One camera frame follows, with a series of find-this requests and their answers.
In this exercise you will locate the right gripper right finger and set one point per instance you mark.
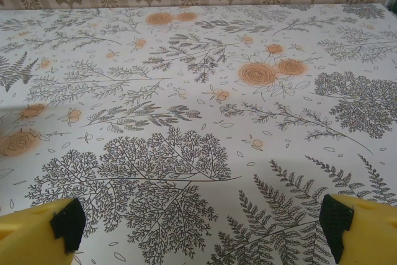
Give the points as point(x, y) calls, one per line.
point(372, 234)

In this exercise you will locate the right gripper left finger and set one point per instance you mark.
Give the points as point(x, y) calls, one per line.
point(28, 237)

